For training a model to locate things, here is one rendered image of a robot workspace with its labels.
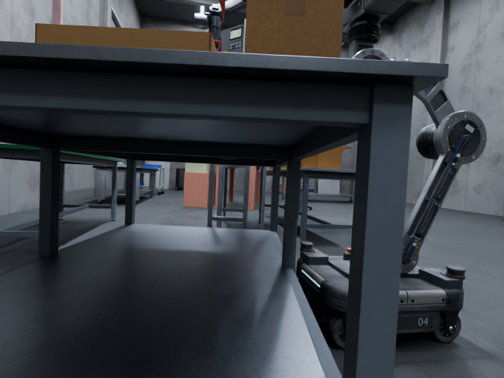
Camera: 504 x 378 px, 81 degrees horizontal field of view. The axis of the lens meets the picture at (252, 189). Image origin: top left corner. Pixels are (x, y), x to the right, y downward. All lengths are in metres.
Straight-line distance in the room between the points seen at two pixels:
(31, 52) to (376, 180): 0.52
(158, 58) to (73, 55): 0.12
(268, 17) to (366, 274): 0.63
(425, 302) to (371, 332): 0.90
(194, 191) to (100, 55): 5.60
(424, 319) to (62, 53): 1.40
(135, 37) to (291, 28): 0.44
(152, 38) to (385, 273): 0.50
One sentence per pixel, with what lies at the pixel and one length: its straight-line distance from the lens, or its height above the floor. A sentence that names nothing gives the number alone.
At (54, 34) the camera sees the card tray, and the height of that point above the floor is 0.86.
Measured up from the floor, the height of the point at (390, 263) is 0.54.
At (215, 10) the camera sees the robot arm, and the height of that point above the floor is 1.44.
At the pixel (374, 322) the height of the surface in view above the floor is 0.45.
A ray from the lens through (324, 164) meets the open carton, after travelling 3.16.
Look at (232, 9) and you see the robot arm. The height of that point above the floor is 1.50.
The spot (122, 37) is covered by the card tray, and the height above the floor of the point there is 0.86.
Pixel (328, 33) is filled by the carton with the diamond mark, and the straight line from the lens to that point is 0.85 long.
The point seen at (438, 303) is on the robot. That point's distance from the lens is 1.47.
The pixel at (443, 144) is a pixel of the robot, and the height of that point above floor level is 0.84.
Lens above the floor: 0.66
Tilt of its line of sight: 2 degrees down
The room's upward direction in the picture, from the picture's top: 3 degrees clockwise
